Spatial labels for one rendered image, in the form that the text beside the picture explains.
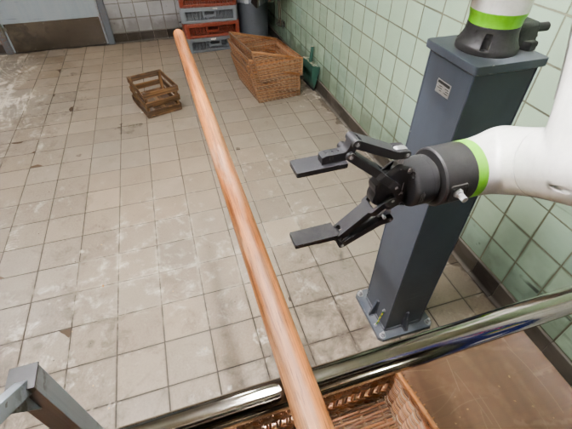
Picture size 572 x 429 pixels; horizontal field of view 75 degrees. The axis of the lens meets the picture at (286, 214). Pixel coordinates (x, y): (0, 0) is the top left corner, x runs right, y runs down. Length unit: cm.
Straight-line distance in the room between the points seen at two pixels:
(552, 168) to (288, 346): 39
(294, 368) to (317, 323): 143
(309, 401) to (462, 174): 39
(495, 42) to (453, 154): 52
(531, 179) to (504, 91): 55
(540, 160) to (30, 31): 511
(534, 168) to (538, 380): 73
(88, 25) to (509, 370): 495
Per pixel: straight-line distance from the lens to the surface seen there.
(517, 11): 106
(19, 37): 535
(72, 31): 522
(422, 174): 56
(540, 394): 120
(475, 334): 46
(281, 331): 37
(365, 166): 51
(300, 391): 35
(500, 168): 63
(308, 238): 57
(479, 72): 101
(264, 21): 476
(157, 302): 194
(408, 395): 89
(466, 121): 109
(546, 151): 58
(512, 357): 122
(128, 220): 239
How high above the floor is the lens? 153
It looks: 43 degrees down
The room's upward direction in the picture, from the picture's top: straight up
